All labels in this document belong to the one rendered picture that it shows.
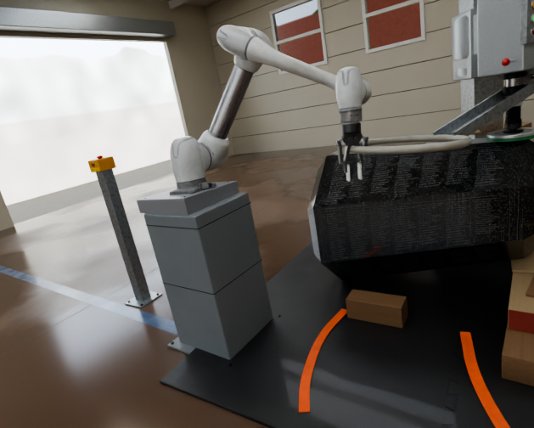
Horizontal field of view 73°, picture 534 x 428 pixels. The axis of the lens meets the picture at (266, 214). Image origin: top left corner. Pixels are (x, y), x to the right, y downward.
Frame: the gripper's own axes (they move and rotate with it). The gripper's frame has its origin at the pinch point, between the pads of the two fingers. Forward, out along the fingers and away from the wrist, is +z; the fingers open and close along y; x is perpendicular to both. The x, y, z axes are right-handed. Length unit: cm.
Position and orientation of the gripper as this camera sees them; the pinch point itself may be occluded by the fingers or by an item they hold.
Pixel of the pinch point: (353, 172)
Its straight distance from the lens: 156.7
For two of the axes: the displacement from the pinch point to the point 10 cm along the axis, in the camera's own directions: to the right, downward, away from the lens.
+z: 1.2, 9.6, 2.5
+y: 9.9, -1.4, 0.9
